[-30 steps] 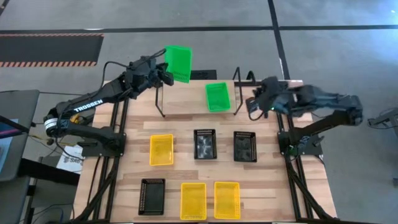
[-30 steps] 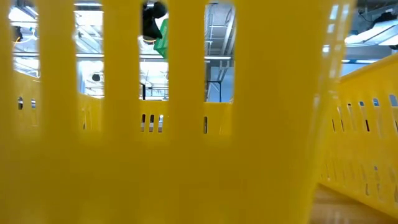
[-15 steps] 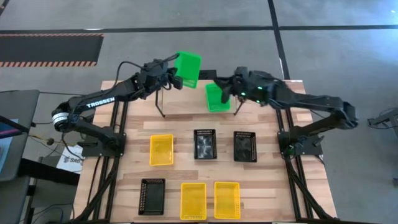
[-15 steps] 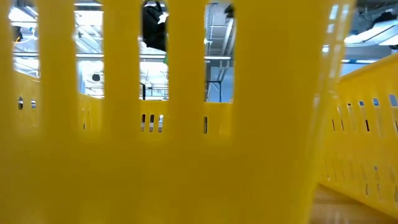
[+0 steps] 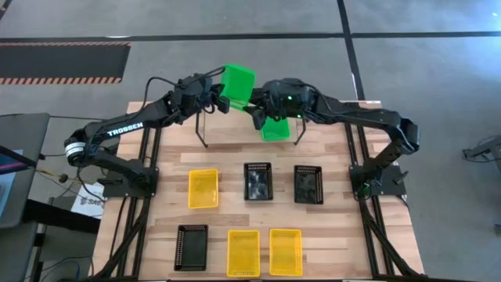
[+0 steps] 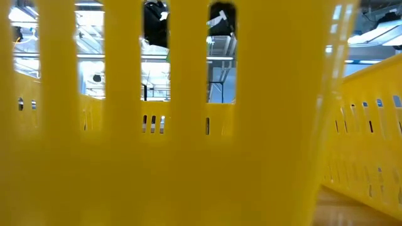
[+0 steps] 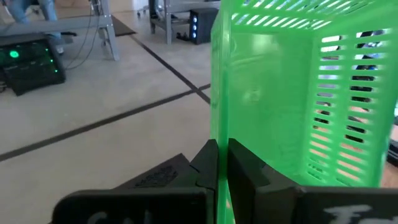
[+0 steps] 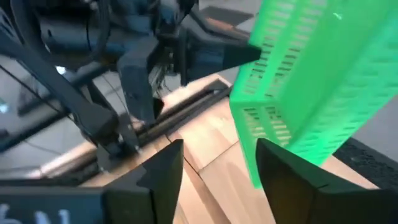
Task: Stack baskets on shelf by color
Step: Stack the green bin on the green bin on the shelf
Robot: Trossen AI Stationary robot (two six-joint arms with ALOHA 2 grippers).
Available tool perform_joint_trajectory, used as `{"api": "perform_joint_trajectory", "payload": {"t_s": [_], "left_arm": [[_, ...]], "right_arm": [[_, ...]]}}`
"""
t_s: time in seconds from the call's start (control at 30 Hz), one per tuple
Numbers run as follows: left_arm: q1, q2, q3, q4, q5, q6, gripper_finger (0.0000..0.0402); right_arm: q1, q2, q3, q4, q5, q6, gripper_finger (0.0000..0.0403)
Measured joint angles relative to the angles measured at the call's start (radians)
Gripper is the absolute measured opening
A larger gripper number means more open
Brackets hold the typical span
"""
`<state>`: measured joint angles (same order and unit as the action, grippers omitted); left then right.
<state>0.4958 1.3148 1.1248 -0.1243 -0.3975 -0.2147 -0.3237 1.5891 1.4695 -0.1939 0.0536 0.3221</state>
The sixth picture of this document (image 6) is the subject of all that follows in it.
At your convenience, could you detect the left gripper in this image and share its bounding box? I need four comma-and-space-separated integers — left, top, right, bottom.
143, 1, 169, 49

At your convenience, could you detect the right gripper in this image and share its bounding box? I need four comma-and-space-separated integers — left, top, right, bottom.
209, 2, 237, 37

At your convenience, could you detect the white pillar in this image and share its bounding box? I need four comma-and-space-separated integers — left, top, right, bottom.
77, 61, 88, 95

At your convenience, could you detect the yellow plastic basket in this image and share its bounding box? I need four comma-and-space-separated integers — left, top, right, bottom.
319, 52, 402, 220
0, 0, 361, 226

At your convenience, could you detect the black ceiling camera yellow cable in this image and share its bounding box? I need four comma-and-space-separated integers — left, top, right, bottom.
11, 25, 24, 43

